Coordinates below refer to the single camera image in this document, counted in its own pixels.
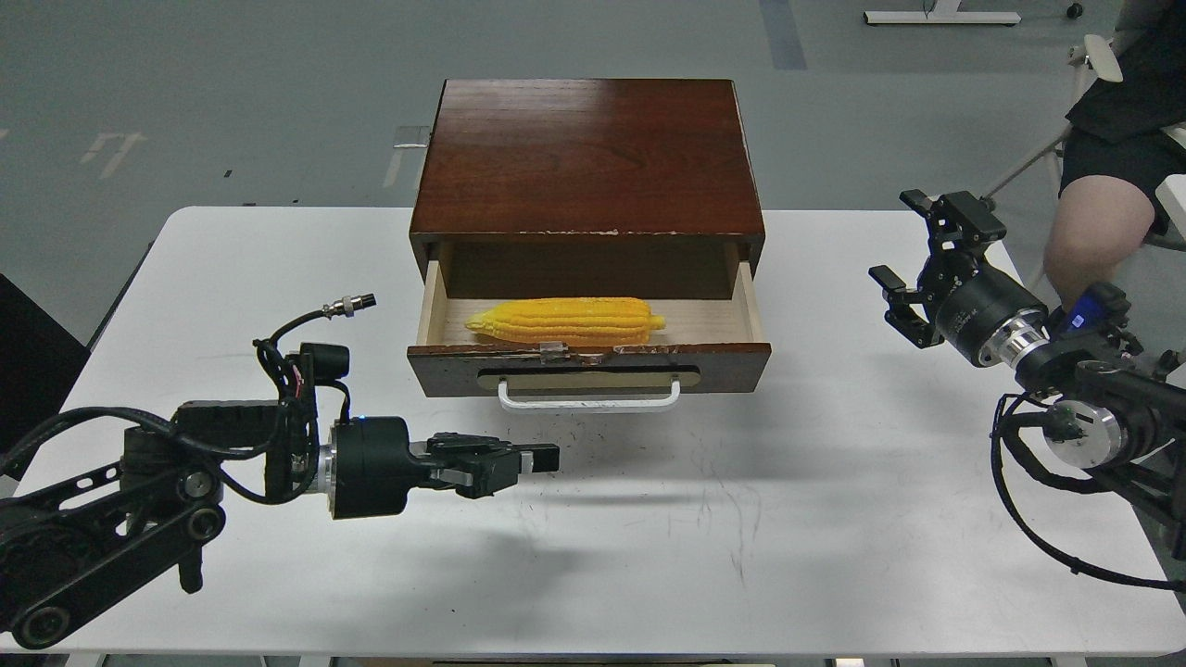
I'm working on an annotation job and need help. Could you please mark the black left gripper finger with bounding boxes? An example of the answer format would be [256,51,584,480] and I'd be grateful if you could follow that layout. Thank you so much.
[428,434,561,474]
[429,460,521,498]

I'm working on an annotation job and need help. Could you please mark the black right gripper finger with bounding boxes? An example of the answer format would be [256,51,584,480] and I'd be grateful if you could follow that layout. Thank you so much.
[899,189,1005,269]
[868,265,945,349]

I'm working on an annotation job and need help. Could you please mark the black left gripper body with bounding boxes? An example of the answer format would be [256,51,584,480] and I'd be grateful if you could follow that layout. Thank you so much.
[325,415,432,520]

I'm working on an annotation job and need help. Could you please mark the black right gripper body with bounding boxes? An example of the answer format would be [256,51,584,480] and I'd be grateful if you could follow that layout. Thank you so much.
[918,255,1048,368]

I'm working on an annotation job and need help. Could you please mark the yellow toy corn cob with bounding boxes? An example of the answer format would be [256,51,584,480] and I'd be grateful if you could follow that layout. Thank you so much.
[465,296,667,347]

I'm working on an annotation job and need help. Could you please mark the wooden drawer with white handle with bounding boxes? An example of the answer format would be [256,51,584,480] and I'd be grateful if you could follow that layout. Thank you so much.
[407,261,772,400]

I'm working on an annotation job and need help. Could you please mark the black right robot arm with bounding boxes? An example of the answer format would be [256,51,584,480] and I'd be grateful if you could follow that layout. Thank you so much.
[869,190,1182,559]

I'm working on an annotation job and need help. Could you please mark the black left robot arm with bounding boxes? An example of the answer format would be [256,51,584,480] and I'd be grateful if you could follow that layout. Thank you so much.
[1,293,560,650]

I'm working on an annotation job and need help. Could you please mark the seated person in black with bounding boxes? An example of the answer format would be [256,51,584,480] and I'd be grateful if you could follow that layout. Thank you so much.
[1042,1,1185,311]

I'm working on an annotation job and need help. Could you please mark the white stand base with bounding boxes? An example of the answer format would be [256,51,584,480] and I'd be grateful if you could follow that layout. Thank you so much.
[863,1,1022,26]

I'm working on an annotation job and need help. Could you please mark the dark wooden cabinet box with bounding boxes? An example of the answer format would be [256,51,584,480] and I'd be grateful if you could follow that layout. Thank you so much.
[410,80,765,271]

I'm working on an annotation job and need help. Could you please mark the white chair frame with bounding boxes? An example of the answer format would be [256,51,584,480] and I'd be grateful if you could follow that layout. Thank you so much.
[982,34,1186,250]

